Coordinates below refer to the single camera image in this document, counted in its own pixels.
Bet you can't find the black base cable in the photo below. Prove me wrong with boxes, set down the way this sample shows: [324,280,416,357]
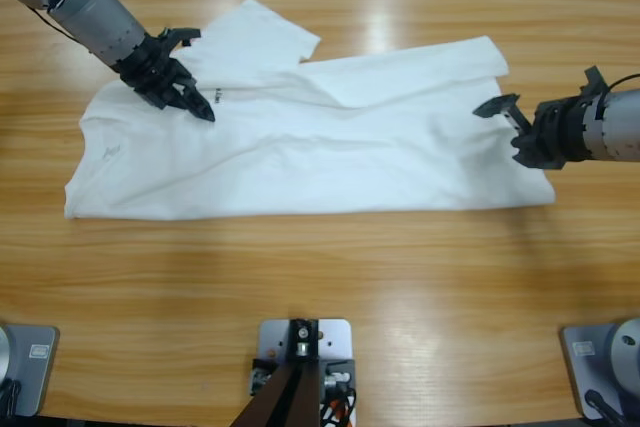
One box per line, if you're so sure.
[584,389,629,421]
[0,379,24,418]

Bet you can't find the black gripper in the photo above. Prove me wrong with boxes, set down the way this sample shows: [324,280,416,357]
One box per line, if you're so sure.
[118,31,217,123]
[472,93,599,172]

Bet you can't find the orange cable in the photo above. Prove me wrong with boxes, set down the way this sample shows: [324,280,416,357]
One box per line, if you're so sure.
[319,391,359,427]

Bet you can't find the black stand clamp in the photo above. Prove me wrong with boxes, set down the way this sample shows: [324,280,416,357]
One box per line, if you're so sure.
[249,355,359,398]

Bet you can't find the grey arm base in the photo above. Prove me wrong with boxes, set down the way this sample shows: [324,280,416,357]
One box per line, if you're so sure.
[0,324,60,418]
[558,316,640,421]

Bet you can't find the white mounting block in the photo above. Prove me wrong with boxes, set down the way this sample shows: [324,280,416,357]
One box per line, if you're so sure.
[257,317,357,427]

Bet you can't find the white t-shirt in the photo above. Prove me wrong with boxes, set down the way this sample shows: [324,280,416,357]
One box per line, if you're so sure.
[63,0,557,221]

